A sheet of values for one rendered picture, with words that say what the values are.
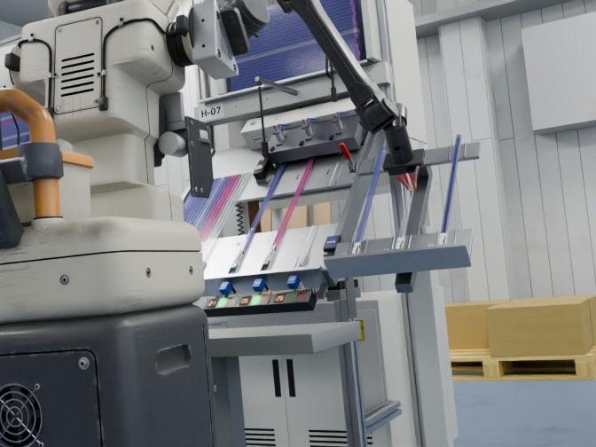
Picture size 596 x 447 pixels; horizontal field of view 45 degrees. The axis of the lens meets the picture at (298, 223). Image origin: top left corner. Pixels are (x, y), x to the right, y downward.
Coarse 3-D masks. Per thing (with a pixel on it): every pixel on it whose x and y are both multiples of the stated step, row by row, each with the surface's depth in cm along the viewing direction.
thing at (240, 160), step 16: (224, 160) 261; (240, 160) 256; (256, 160) 251; (304, 160) 237; (320, 160) 233; (336, 160) 229; (352, 160) 225; (272, 176) 237; (288, 176) 233; (320, 176) 225; (336, 176) 222; (352, 176) 218; (256, 192) 234; (288, 192) 226; (304, 192) 230
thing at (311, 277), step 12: (216, 276) 204; (228, 276) 202; (240, 276) 200; (252, 276) 198; (264, 276) 197; (276, 276) 195; (288, 276) 194; (300, 276) 192; (312, 276) 191; (216, 288) 207; (240, 288) 204; (252, 288) 202; (264, 288) 200; (276, 288) 199; (288, 288) 197; (300, 288) 196
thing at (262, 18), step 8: (240, 0) 141; (248, 0) 142; (256, 0) 145; (264, 0) 148; (288, 0) 178; (240, 8) 140; (248, 8) 140; (256, 8) 143; (264, 8) 146; (248, 16) 141; (256, 16) 141; (264, 16) 144; (248, 24) 141; (256, 24) 142; (264, 24) 143
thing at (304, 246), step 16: (336, 224) 203; (224, 240) 220; (240, 240) 217; (256, 240) 213; (272, 240) 210; (288, 240) 206; (304, 240) 203; (320, 240) 200; (224, 256) 214; (256, 256) 207; (288, 256) 201; (304, 256) 198; (320, 256) 195; (208, 272) 211; (224, 272) 208; (240, 272) 204
